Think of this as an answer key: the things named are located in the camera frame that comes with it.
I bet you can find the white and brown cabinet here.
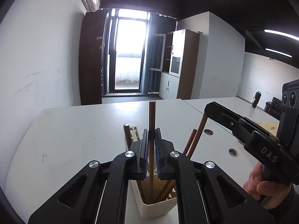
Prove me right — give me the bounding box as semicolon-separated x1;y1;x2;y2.
151;29;200;100

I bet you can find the black leather sofa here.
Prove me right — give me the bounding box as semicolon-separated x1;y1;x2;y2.
264;97;282;120

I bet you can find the blue grey curtain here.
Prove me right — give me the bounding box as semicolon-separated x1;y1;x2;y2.
140;13;177;94

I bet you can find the ceiling strip light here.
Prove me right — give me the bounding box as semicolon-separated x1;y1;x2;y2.
265;48;292;58
264;29;299;41

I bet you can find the dark brown wardrobe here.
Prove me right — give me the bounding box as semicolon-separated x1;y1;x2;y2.
78;10;108;105

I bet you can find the cream plastic utensil holder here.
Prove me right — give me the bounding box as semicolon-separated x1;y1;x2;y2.
129;170;177;219

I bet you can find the person's right hand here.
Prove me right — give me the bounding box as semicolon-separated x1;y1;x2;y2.
243;162;291;209

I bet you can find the round table cable grommet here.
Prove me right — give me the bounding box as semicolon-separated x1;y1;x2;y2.
228;148;238;157
204;129;214;136

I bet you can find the glass balcony door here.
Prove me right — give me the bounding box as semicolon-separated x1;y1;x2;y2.
108;9;150;94

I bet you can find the small dark object on table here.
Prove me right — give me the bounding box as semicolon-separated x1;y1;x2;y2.
251;91;261;108

